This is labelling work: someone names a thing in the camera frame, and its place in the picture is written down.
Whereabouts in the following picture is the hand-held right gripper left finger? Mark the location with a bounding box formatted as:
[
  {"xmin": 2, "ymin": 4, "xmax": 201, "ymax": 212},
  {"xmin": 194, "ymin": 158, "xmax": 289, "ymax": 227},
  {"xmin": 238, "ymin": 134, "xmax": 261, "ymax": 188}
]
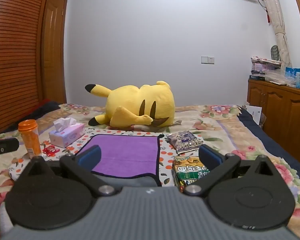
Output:
[{"xmin": 21, "ymin": 144, "xmax": 116, "ymax": 197}]

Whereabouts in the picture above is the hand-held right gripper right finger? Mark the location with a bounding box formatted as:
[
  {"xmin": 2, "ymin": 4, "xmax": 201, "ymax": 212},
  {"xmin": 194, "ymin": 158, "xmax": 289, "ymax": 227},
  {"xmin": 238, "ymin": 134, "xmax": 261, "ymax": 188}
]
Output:
[{"xmin": 183, "ymin": 144, "xmax": 278, "ymax": 196}]

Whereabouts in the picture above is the purple towel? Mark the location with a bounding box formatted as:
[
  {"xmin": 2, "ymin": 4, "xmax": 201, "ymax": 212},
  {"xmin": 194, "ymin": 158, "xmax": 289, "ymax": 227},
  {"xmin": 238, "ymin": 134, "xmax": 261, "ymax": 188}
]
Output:
[{"xmin": 75, "ymin": 134, "xmax": 163, "ymax": 178}]

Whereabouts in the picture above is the grey towel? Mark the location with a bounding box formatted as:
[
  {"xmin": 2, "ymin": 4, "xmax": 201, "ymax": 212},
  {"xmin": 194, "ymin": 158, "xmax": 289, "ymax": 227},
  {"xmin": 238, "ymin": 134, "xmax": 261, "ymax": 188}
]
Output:
[{"xmin": 97, "ymin": 171, "xmax": 163, "ymax": 187}]

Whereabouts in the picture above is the green snack packet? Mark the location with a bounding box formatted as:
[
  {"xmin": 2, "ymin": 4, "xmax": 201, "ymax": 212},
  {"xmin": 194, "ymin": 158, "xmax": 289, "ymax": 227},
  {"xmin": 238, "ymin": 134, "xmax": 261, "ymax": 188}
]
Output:
[{"xmin": 172, "ymin": 156, "xmax": 211, "ymax": 192}]

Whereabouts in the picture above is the orange plastic bottle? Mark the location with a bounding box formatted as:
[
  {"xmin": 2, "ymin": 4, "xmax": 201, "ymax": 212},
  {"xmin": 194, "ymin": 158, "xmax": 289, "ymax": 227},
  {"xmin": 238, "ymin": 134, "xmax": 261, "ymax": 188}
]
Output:
[{"xmin": 18, "ymin": 119, "xmax": 42, "ymax": 159}]

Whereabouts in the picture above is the blue white snack packet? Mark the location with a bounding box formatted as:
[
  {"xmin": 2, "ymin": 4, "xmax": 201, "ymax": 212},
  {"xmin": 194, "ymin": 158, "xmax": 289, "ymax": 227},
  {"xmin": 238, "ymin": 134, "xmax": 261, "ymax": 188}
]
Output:
[{"xmin": 166, "ymin": 130, "xmax": 204, "ymax": 155}]

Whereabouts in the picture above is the pink tissue box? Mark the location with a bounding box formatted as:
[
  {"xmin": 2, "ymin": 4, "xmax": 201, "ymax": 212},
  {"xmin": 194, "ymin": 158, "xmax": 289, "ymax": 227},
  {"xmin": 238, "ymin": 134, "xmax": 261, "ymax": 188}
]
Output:
[{"xmin": 49, "ymin": 117, "xmax": 86, "ymax": 148}]

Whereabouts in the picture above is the red candy wrapper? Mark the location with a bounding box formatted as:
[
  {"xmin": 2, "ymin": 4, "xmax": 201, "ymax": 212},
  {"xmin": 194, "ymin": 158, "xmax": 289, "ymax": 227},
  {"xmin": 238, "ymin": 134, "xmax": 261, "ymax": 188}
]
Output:
[{"xmin": 42, "ymin": 145, "xmax": 59, "ymax": 157}]

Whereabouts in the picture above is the white paper box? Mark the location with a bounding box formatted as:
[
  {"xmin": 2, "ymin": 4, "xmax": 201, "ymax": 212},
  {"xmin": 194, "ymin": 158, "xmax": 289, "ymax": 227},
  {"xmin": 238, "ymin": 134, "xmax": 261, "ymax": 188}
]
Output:
[{"xmin": 244, "ymin": 102, "xmax": 263, "ymax": 126}]

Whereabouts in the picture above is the yellow plush toy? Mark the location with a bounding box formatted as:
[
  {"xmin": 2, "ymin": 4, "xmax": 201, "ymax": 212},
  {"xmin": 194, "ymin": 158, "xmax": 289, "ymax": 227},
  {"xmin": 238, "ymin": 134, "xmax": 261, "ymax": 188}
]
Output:
[{"xmin": 85, "ymin": 81, "xmax": 176, "ymax": 130}]

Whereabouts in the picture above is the dark blue bed sheet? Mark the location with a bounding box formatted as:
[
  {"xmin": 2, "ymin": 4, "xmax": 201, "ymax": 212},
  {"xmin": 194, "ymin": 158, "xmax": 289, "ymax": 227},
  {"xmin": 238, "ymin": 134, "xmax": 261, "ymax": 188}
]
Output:
[{"xmin": 239, "ymin": 106, "xmax": 300, "ymax": 172}]

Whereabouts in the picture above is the wooden cabinet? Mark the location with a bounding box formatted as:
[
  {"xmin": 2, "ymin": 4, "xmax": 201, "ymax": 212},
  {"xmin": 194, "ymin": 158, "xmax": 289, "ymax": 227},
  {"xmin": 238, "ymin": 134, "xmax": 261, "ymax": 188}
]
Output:
[{"xmin": 247, "ymin": 79, "xmax": 300, "ymax": 166}]

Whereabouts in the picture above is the wooden louvred wardrobe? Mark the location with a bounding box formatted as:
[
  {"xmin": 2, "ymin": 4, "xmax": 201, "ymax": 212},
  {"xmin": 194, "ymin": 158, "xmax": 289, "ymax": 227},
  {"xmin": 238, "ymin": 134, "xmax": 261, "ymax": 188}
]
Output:
[{"xmin": 0, "ymin": 0, "xmax": 53, "ymax": 137}]

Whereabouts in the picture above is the wooden door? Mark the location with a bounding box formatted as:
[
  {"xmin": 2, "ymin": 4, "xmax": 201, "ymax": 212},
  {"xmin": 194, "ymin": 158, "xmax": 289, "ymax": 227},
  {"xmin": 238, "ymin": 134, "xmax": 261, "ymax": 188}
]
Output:
[{"xmin": 41, "ymin": 0, "xmax": 69, "ymax": 105}]

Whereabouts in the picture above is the clear plastic bag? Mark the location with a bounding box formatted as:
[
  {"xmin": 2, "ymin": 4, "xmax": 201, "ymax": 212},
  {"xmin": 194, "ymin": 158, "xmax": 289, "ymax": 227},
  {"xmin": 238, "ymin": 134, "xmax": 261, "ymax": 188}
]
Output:
[{"xmin": 264, "ymin": 69, "xmax": 292, "ymax": 85}]

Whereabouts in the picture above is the stack of packed bags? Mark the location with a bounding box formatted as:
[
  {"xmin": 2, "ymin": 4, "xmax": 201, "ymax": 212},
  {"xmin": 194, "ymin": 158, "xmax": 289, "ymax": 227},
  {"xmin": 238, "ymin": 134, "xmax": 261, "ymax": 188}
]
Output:
[{"xmin": 250, "ymin": 57, "xmax": 282, "ymax": 77}]

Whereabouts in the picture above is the blue white box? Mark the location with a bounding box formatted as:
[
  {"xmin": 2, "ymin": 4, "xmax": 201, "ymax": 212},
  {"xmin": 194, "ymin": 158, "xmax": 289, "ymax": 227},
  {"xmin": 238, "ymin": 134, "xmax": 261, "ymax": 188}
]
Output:
[{"xmin": 285, "ymin": 67, "xmax": 300, "ymax": 88}]

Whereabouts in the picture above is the grey hand fan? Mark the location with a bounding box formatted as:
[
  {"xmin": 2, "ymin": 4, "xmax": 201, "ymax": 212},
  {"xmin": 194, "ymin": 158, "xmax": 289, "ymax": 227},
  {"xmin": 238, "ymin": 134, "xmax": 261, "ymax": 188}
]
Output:
[{"xmin": 270, "ymin": 45, "xmax": 282, "ymax": 62}]

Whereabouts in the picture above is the cream patterned curtain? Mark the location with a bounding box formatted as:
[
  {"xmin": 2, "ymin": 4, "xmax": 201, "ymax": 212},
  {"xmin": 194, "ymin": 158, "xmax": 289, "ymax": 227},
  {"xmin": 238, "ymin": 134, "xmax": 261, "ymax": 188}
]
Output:
[{"xmin": 254, "ymin": 0, "xmax": 292, "ymax": 68}]

